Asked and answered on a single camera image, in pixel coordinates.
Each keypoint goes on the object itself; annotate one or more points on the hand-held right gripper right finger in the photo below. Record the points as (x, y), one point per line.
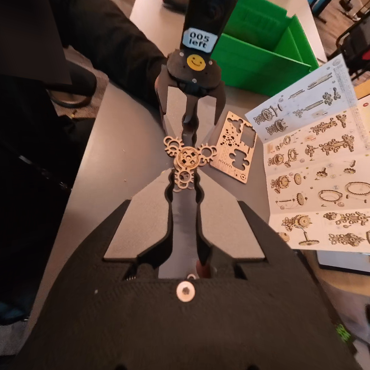
(231, 228)

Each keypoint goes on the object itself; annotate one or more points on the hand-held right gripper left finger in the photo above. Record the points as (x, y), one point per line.
(135, 228)

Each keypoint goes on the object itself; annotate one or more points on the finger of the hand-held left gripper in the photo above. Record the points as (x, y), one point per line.
(173, 107)
(206, 115)

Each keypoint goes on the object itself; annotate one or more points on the wooden laser-cut parts sheet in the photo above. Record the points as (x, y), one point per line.
(219, 158)

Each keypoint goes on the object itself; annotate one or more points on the wooden gear model assembly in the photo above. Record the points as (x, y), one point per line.
(186, 157)

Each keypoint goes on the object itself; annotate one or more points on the person's left forearm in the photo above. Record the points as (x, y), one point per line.
(115, 43)

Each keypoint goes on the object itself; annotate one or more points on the green plastic bin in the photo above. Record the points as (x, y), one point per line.
(245, 66)

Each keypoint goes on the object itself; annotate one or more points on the folded assembly instruction booklet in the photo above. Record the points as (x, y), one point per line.
(318, 162)

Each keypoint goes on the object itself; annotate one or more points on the person's dark clothing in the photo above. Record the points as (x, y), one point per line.
(29, 202)

